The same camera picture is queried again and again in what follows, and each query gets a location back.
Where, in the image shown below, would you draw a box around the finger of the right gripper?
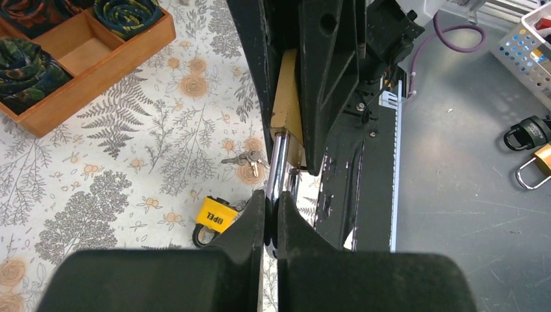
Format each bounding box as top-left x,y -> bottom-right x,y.
227,0 -> 286,138

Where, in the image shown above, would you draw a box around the white perforated basket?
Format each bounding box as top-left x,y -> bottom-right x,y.
491,2 -> 550,108

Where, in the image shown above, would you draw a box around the rolled dark tie middle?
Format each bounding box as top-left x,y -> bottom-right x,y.
1,0 -> 94,39

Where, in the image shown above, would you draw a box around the rolled dark tie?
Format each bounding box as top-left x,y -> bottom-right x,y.
93,0 -> 164,41
1,37 -> 72,115
1,0 -> 94,39

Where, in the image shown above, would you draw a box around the floral table mat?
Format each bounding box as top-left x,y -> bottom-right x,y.
1,1 -> 268,311

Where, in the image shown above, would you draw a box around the rolled dark tie front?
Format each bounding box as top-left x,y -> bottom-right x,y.
1,37 -> 72,115

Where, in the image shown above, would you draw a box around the brass padlock on floor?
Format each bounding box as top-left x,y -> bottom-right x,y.
515,144 -> 550,190

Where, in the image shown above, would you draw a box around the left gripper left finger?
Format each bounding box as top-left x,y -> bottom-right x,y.
38,190 -> 265,311

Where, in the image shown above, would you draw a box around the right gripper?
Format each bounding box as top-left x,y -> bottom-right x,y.
298,1 -> 424,175

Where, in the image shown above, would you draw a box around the orange wooden compartment tray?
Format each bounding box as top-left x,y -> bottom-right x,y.
1,3 -> 175,137

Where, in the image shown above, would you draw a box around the yellow padlock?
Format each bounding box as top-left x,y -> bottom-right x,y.
192,196 -> 247,248

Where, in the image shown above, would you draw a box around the black padlock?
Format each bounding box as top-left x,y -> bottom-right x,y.
503,115 -> 550,151

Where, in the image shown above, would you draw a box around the small silver keys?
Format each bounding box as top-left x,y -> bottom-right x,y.
220,149 -> 269,177

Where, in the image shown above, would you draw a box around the rolled dark tie right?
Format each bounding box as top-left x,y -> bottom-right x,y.
93,0 -> 164,41

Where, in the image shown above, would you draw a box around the brass padlock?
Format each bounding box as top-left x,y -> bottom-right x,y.
264,49 -> 305,259
515,144 -> 550,190

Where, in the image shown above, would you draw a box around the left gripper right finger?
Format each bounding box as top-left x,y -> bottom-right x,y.
277,192 -> 477,311

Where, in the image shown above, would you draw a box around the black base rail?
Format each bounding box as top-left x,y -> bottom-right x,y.
314,65 -> 405,252

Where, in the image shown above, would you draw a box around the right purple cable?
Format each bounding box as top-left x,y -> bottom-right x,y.
407,12 -> 487,98

